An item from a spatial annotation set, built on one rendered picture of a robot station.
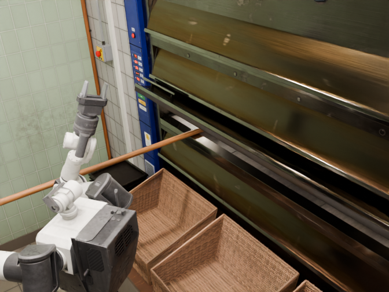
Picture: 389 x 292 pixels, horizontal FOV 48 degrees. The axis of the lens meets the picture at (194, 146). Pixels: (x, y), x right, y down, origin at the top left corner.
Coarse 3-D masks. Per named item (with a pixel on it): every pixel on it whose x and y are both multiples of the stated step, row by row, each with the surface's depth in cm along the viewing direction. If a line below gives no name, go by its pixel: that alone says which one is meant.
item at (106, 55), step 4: (100, 44) 296; (108, 44) 295; (100, 48) 291; (104, 48) 290; (108, 48) 291; (100, 52) 293; (104, 52) 291; (108, 52) 292; (100, 56) 295; (104, 56) 292; (108, 56) 293; (112, 56) 295; (104, 60) 293; (108, 60) 294
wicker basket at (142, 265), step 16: (160, 176) 280; (144, 192) 277; (160, 192) 284; (176, 192) 270; (192, 192) 257; (128, 208) 274; (160, 208) 286; (176, 208) 272; (192, 208) 258; (144, 224) 273; (160, 224) 273; (176, 224) 271; (192, 224) 260; (208, 224) 242; (144, 240) 260; (160, 240) 259; (176, 240) 230; (144, 256) 249; (160, 256) 228; (144, 272) 231
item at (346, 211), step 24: (168, 96) 238; (192, 120) 208; (216, 120) 211; (264, 144) 188; (312, 168) 171; (312, 192) 155; (336, 192) 154; (360, 192) 156; (360, 216) 140; (384, 216) 142
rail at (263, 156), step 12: (156, 96) 231; (180, 108) 215; (204, 120) 202; (216, 132) 194; (240, 144) 182; (264, 156) 172; (288, 168) 163; (300, 180) 158; (312, 180) 156; (324, 192) 151; (348, 204) 143; (372, 216) 137; (384, 228) 134
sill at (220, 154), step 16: (176, 128) 255; (208, 144) 236; (224, 160) 224; (240, 160) 220; (256, 176) 207; (272, 192) 199; (288, 192) 194; (304, 208) 184; (320, 208) 184; (320, 224) 179; (336, 224) 174; (352, 240) 167; (368, 240) 165; (368, 256) 163; (384, 256) 158
